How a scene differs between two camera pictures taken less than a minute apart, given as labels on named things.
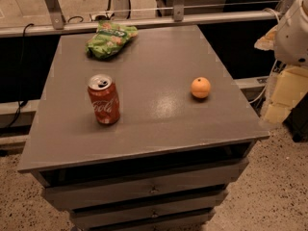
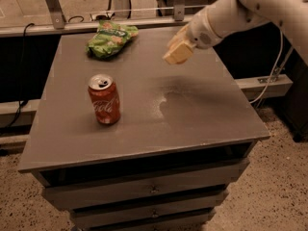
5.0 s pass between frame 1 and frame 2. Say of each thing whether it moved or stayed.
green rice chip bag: stayed
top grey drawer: stayed
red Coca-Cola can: stayed
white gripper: moved
